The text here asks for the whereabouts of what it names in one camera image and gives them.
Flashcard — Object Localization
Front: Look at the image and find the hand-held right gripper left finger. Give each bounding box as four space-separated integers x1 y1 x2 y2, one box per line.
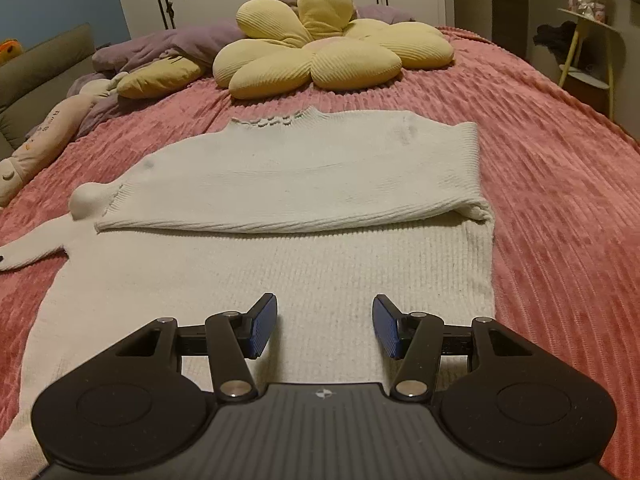
111 292 279 402

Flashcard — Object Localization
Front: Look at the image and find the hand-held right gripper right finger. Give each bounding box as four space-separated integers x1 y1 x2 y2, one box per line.
372 294 542 402

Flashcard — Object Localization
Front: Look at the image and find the white knit sweater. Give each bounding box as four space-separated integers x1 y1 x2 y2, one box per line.
0 106 497 480

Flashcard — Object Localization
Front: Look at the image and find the pink ribbed blanket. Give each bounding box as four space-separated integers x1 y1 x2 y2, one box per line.
0 24 640 480

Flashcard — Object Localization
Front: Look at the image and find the small yellow cushion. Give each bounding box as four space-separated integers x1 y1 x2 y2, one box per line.
116 55 208 100

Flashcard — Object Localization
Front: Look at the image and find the yellow flower-shaped pillow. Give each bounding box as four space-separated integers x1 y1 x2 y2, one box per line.
212 0 456 100

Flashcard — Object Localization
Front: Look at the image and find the cream pink plush toy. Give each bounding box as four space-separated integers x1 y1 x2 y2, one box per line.
0 72 131 208

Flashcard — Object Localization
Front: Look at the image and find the purple duvet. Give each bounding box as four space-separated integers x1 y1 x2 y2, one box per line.
75 0 416 138

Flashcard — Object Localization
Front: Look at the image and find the yellow-legged side table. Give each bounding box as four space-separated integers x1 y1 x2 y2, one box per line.
556 7 627 121

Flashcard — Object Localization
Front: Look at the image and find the grey-green sofa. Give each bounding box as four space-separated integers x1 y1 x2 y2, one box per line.
0 24 98 161

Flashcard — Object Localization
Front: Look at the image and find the black cloth item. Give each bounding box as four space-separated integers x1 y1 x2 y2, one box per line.
532 21 579 49

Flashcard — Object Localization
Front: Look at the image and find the orange plush toy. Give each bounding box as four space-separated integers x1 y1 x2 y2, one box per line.
0 39 25 66

